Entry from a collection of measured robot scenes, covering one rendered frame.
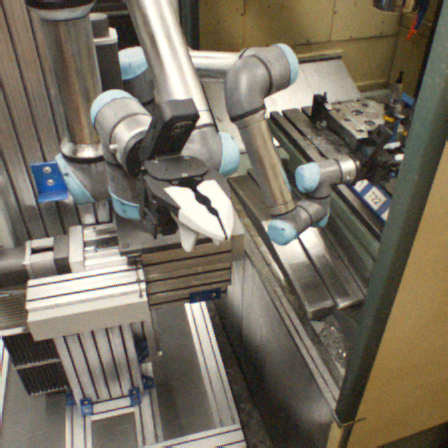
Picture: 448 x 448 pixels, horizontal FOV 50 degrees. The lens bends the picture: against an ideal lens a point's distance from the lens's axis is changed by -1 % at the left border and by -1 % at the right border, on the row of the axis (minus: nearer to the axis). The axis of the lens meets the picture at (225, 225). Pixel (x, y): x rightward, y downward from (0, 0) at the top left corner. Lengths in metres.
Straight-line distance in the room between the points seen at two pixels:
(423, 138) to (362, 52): 2.50
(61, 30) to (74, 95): 0.12
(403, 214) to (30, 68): 0.81
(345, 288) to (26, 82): 1.14
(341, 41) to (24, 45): 2.26
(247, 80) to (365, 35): 2.02
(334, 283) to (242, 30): 1.61
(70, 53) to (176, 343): 1.46
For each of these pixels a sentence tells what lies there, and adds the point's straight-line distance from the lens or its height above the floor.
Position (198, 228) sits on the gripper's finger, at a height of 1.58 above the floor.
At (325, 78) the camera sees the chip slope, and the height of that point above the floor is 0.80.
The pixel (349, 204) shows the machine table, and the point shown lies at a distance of 1.74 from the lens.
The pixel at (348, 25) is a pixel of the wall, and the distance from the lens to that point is 3.08.
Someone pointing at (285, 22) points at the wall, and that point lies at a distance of 2.89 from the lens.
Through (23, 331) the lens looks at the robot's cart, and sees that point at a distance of 1.74.
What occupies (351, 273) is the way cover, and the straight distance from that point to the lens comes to 1.71.
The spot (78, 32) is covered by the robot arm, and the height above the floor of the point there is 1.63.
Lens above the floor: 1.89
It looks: 39 degrees down
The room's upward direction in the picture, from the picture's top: straight up
